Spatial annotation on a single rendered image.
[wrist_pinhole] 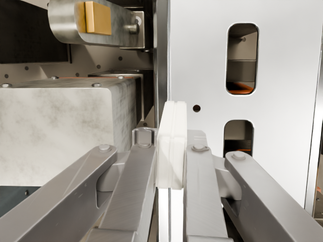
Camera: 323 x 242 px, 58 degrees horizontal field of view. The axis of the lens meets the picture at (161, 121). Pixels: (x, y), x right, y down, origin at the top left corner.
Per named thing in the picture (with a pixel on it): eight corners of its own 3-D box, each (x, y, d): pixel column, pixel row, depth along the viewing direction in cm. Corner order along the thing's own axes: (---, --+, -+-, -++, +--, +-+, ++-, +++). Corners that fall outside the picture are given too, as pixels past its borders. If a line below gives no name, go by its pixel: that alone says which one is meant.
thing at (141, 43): (161, 53, 60) (144, 48, 32) (147, 53, 61) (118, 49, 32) (161, 32, 60) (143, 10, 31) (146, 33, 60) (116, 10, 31)
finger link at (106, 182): (153, 196, 14) (90, 191, 14) (161, 150, 18) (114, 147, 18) (154, 167, 13) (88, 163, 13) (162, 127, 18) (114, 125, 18)
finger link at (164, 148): (169, 190, 15) (155, 189, 15) (174, 139, 22) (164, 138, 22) (171, 138, 14) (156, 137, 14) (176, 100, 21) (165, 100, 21)
